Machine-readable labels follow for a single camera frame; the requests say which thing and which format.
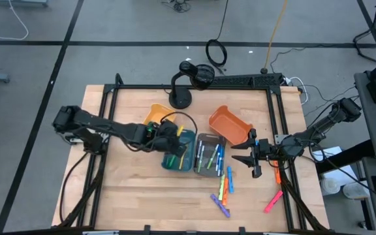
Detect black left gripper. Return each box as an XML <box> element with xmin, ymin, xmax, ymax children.
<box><xmin>147</xmin><ymin>119</ymin><xmax>188</xmax><ymax>157</ymax></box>

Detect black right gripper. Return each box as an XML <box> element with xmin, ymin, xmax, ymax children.
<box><xmin>230</xmin><ymin>128</ymin><xmax>277</xmax><ymax>179</ymax></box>

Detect blue white-banded marker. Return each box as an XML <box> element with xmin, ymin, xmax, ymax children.
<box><xmin>215</xmin><ymin>145</ymin><xmax>223</xmax><ymax>172</ymax></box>

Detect orange Sharpie highlighter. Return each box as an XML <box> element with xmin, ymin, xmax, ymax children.
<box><xmin>222</xmin><ymin>178</ymin><xmax>230</xmax><ymax>206</ymax></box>

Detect yellow plastic bin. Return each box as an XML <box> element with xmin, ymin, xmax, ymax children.
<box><xmin>143</xmin><ymin>103</ymin><xmax>178</xmax><ymax>127</ymax></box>

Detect teal plastic bin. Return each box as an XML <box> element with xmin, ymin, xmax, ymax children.
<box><xmin>161</xmin><ymin>129</ymin><xmax>197</xmax><ymax>173</ymax></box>

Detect blue highlighter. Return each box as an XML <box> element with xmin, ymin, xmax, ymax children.
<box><xmin>227</xmin><ymin>166</ymin><xmax>235</xmax><ymax>194</ymax></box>

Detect orange plastic bin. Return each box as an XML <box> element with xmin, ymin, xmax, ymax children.
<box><xmin>208</xmin><ymin>104</ymin><xmax>254</xmax><ymax>146</ymax></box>

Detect grey translucent plastic bin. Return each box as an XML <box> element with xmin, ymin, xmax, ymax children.
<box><xmin>193</xmin><ymin>133</ymin><xmax>227</xmax><ymax>178</ymax></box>

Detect light green highlighter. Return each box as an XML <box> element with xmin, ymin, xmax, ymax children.
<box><xmin>217</xmin><ymin>174</ymin><xmax>225</xmax><ymax>202</ymax></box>

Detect pink highlighter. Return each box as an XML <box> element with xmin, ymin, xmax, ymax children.
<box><xmin>263</xmin><ymin>190</ymin><xmax>284</xmax><ymax>214</ymax></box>

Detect purple highlighter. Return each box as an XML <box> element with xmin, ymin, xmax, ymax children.
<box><xmin>210</xmin><ymin>194</ymin><xmax>231</xmax><ymax>219</ymax></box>

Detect white round container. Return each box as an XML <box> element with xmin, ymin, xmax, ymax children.
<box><xmin>342</xmin><ymin>181</ymin><xmax>368</xmax><ymax>200</ymax></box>
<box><xmin>320</xmin><ymin>176</ymin><xmax>341</xmax><ymax>196</ymax></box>

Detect black desk crossbar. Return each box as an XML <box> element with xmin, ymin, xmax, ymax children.
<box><xmin>315</xmin><ymin>139</ymin><xmax>375</xmax><ymax>176</ymax></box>

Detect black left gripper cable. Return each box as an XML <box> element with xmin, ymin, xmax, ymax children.
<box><xmin>160</xmin><ymin>111</ymin><xmax>198</xmax><ymax>138</ymax></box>

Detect black camera stand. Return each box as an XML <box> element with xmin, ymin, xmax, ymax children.
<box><xmin>168</xmin><ymin>60</ymin><xmax>216</xmax><ymax>110</ymax></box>

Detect black aluminium table frame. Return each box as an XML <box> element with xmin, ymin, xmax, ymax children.
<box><xmin>51</xmin><ymin>73</ymin><xmax>332</xmax><ymax>233</ymax></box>

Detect black hanging cable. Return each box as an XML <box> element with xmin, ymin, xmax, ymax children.
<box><xmin>205</xmin><ymin>0</ymin><xmax>230</xmax><ymax>74</ymax></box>

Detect yellow hanging cable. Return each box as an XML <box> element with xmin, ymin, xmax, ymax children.
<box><xmin>263</xmin><ymin>0</ymin><xmax>289</xmax><ymax>74</ymax></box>

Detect black floor cable bundle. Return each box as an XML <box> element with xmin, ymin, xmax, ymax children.
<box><xmin>161</xmin><ymin>0</ymin><xmax>192</xmax><ymax>14</ymax></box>

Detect white floor cable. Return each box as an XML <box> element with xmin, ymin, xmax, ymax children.
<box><xmin>0</xmin><ymin>0</ymin><xmax>29</xmax><ymax>41</ymax></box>

